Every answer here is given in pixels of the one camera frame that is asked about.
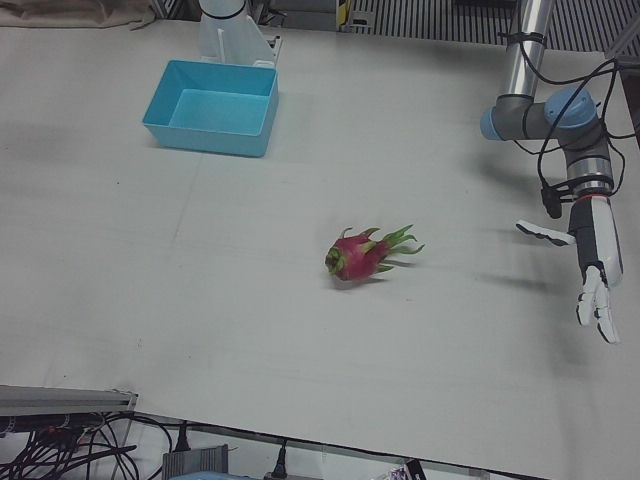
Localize beige cloth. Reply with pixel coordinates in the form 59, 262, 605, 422
0, 0, 157, 32

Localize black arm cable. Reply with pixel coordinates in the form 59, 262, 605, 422
497, 29, 640, 206

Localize clear plastic bag with parts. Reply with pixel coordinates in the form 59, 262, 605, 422
383, 458, 427, 480

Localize metal pedestal bracket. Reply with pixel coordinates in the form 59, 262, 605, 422
255, 34, 284, 69

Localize light blue plastic bin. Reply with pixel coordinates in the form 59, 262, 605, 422
141, 58, 280, 159

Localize ribbed grey panel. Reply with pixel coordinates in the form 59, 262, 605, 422
349, 0, 640, 54

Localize aluminium frame rail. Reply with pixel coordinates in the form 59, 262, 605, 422
603, 24, 640, 59

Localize black cable connector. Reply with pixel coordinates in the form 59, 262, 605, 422
542, 184, 564, 219

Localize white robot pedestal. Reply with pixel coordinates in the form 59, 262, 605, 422
196, 0, 277, 69

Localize red dragon fruit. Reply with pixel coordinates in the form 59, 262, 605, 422
324, 224, 426, 284

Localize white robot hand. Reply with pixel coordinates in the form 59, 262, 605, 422
516, 195, 625, 345

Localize tangled black cables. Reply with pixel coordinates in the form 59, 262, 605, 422
0, 409, 187, 480

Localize aluminium frame post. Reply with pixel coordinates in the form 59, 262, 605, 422
0, 383, 140, 417

